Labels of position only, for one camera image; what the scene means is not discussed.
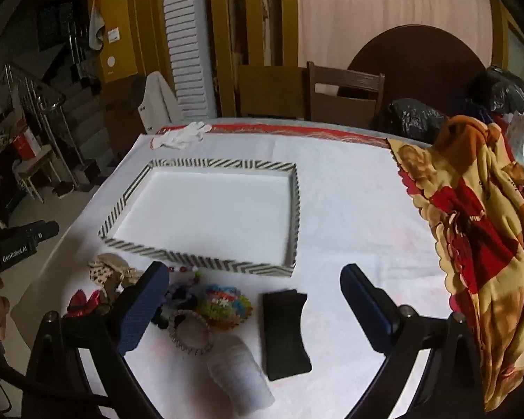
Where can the white stool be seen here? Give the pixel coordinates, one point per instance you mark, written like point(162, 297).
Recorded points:
point(39, 166)

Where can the red yellow printed blanket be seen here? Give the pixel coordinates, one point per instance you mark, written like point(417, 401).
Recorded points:
point(476, 227)

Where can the red box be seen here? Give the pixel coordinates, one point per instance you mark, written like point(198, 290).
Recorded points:
point(26, 142)

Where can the dark wall picture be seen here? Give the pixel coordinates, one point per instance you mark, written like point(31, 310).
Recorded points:
point(52, 26)

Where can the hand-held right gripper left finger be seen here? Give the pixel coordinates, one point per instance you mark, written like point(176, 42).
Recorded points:
point(142, 310)

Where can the dark wooden chair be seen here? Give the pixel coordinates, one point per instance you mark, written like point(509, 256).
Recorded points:
point(345, 104)

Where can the leopard print bow scrunchie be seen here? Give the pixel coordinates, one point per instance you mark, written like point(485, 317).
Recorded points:
point(109, 270)

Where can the white hanging plastic bag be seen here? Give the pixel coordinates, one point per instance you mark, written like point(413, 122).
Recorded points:
point(96, 28)

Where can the white jacket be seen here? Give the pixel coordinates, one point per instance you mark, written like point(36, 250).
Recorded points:
point(157, 100)

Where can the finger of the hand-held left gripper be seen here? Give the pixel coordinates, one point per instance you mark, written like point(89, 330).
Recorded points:
point(43, 232)

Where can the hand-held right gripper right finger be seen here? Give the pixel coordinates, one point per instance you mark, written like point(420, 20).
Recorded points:
point(369, 310)

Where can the black plastic bag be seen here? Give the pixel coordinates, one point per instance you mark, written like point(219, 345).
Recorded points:
point(502, 89)
point(417, 120)

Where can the white louvred panel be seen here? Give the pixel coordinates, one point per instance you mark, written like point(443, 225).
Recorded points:
point(185, 43)

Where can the round dark wooden tabletop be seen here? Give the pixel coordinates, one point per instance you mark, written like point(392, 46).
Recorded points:
point(419, 52)

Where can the white wall switch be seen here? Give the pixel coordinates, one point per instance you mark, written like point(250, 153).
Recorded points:
point(114, 35)

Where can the white cotton glove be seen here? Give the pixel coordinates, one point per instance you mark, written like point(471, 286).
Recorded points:
point(179, 136)

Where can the metal stair railing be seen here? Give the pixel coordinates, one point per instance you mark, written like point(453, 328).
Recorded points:
point(43, 109)

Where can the red shiny bow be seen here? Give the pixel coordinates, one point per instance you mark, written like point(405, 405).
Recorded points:
point(83, 303)

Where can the white ribbed cloth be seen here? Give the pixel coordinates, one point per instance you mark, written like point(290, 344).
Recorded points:
point(240, 379)

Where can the tan wooden chair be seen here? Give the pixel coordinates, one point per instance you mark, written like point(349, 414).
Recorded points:
point(270, 91)

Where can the round white wall fitting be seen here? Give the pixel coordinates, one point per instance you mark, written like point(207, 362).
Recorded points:
point(111, 61)

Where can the black white striped tray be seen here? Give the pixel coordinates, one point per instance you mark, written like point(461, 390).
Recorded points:
point(201, 209)

